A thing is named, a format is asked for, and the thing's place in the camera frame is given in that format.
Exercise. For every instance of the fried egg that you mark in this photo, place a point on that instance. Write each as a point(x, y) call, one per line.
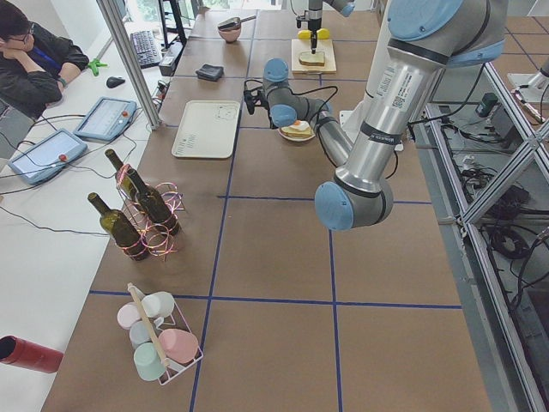
point(299, 126)

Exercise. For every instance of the white plate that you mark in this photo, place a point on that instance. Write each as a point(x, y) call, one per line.
point(291, 140)

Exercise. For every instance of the cream bear tray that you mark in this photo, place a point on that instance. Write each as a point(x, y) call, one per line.
point(207, 129)

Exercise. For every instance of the yellow lemon half left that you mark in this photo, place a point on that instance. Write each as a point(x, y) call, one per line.
point(304, 34)

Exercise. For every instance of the yellow lemon half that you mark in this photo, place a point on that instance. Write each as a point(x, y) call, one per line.
point(304, 34)
point(323, 33)

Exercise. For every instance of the yellow lemon half right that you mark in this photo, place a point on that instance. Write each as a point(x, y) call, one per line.
point(323, 33)

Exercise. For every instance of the wooden cutting board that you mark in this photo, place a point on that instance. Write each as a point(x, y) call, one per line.
point(325, 45)

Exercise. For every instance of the metal scoop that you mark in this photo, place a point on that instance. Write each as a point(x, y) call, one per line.
point(234, 23)

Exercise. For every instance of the pink bowl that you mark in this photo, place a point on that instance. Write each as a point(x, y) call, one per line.
point(229, 34)

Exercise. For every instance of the grey folded cloth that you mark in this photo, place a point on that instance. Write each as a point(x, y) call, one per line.
point(210, 72)

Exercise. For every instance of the black keyboard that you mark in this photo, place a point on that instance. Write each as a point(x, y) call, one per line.
point(145, 47)

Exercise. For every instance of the black computer mouse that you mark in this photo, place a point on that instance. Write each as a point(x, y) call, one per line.
point(114, 81)

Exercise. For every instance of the blue teach pendant far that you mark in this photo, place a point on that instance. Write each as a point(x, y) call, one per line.
point(106, 120)

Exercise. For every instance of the blue teach pendant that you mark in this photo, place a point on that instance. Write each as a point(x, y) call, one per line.
point(47, 158)
point(106, 120)

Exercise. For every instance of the green clamp toy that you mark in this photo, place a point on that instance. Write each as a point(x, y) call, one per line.
point(95, 65)

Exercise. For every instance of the green wine bottle middle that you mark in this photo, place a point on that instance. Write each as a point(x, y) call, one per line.
point(153, 203)

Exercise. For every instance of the green wine bottle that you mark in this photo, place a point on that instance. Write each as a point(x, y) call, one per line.
point(119, 227)
point(123, 182)
point(153, 203)

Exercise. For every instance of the green wine bottle back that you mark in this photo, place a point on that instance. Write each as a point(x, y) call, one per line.
point(123, 182)

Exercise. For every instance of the green wine bottle front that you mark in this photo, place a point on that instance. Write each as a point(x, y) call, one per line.
point(119, 227)

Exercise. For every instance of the seated person black jacket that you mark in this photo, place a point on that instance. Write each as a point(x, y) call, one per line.
point(36, 65)

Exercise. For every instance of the blue teach pendant near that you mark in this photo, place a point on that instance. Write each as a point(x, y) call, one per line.
point(47, 158)

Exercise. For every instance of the white cup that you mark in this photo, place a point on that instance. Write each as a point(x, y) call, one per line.
point(159, 304)

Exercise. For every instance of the pale pink cup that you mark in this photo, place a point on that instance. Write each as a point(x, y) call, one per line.
point(128, 315)

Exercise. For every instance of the grey cup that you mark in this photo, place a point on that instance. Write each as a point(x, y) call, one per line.
point(138, 334)

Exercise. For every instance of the mint green cup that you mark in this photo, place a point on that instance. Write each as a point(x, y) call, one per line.
point(147, 361)

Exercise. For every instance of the red cylinder bottle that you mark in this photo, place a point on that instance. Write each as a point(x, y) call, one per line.
point(18, 352)

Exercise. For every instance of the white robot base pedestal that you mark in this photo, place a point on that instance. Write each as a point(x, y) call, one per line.
point(379, 79)

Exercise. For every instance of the aluminium frame post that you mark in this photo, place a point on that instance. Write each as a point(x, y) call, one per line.
point(114, 22)

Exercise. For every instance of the copper wire bottle rack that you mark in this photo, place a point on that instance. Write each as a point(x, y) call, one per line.
point(156, 237)

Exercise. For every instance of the white wire cup rack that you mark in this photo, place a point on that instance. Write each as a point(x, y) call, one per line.
point(155, 326)

